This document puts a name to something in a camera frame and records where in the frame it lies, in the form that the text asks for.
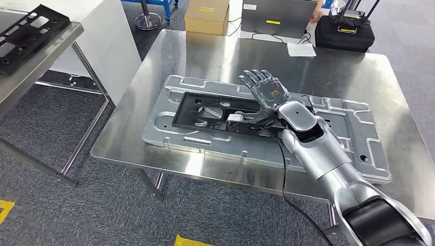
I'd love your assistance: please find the device with black rods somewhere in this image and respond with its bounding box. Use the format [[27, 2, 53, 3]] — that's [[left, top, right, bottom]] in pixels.
[[328, 0, 382, 35]]

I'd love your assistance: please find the white paper sheet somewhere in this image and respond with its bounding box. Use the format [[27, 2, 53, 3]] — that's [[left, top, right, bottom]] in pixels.
[[287, 42, 318, 57]]

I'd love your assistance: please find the stainless steel table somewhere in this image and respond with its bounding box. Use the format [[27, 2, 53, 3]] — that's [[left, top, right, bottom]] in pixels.
[[0, 8, 116, 188]]

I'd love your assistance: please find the stanchion with chrome base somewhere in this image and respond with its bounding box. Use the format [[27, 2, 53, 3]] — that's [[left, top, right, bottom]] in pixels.
[[134, 0, 163, 31]]

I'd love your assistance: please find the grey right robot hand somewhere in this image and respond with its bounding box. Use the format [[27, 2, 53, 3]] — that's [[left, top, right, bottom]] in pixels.
[[238, 69, 292, 118]]

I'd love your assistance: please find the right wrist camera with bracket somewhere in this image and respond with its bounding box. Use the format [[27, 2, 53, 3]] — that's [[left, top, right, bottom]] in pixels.
[[226, 113, 283, 136]]

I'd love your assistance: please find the stainless steel workbench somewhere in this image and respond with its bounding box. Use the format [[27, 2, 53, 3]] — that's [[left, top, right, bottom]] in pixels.
[[90, 29, 435, 235]]

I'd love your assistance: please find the person's hand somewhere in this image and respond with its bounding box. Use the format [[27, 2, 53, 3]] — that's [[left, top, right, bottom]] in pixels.
[[310, 0, 324, 24]]

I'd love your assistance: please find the cardboard box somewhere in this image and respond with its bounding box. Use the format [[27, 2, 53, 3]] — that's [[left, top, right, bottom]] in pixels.
[[184, 0, 230, 36]]

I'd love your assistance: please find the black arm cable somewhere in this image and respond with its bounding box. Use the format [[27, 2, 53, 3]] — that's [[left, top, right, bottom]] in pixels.
[[260, 126, 335, 246]]

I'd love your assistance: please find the silver metal fixture plate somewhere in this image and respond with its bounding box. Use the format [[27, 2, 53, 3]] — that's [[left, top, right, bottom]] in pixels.
[[142, 74, 392, 185]]

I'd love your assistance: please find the white cabinet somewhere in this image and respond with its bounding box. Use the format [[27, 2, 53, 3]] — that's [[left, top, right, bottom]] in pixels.
[[0, 0, 142, 106]]

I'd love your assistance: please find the black carrying bag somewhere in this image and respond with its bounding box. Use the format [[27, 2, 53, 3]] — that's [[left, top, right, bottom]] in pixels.
[[315, 15, 375, 53]]

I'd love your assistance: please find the grey laptop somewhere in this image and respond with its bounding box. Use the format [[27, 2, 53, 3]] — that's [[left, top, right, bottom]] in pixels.
[[240, 0, 319, 39]]

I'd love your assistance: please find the black plastic frame part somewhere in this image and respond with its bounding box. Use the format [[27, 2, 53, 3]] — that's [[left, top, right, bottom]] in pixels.
[[171, 91, 317, 136], [0, 4, 71, 76]]

